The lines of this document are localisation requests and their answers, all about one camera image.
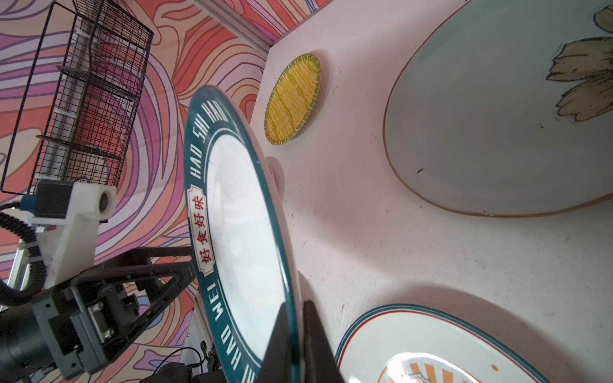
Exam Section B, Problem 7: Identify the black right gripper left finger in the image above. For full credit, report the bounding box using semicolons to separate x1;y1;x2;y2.
255;303;291;383

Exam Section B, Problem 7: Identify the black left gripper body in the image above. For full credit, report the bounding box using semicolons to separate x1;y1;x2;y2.
1;247;196;381

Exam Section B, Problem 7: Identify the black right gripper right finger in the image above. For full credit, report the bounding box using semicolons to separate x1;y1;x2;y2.
303;300;344;383

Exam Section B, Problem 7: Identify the large orange sunburst plate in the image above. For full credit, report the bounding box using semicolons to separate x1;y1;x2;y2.
335;304;547;382

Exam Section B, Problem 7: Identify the green rim lettered plate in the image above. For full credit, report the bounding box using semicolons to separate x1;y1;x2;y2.
184;86;303;382

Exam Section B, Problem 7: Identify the yellow green woven tray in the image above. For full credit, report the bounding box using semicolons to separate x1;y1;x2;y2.
264;53;322;145

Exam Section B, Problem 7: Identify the light blue flower plate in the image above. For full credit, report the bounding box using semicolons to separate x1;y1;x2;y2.
383;1;612;218

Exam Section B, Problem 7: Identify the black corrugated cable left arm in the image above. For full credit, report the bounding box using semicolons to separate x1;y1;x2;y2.
0;210;48;307

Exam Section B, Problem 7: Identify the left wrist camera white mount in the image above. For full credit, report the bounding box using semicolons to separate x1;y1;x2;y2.
21;180;117;289

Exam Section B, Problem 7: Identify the black wire basket left wall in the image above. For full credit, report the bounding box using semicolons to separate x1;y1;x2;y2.
1;1;153;195

